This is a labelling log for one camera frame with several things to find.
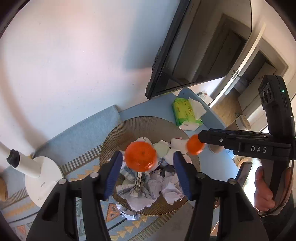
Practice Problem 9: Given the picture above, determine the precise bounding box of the orange mandarin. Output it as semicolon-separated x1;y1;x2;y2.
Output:
125;142;157;172
186;134;205;155

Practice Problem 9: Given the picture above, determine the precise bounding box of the three-ball plush dango toy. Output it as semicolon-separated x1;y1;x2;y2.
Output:
153;138;189;165

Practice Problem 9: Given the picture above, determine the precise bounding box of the white paper ball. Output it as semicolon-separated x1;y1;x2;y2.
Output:
147;170;184;205

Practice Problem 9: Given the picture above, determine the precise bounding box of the person's right hand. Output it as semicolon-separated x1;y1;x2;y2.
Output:
253;166;296;212

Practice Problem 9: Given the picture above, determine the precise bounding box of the green tissue pack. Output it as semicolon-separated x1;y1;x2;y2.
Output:
172;97;206;131

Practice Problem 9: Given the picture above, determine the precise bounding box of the brown ribbed round basket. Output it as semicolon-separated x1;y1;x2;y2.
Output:
100;116;200;216

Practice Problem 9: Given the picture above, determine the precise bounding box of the crumpled paper in basket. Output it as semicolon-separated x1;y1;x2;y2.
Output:
116;166;164;211

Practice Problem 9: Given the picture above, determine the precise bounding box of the black television screen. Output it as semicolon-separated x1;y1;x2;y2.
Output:
145;1;252;99

